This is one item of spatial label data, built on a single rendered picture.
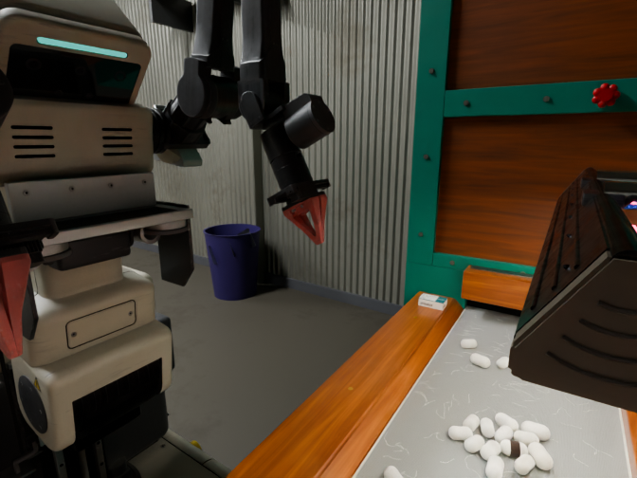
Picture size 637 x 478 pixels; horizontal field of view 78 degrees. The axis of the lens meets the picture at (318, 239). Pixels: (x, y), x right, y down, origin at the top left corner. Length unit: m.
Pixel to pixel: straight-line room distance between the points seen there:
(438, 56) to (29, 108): 0.81
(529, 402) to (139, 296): 0.71
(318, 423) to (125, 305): 0.42
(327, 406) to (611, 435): 0.41
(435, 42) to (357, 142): 1.68
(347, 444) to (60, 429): 0.47
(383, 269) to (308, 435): 2.17
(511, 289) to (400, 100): 1.77
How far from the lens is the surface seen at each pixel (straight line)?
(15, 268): 0.38
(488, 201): 1.01
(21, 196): 0.69
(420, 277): 1.08
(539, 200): 1.00
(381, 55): 2.65
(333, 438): 0.59
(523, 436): 0.68
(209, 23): 0.78
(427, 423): 0.68
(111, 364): 0.79
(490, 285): 0.98
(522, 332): 0.22
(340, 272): 2.88
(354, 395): 0.67
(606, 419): 0.80
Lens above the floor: 1.16
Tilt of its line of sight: 14 degrees down
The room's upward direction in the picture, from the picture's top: straight up
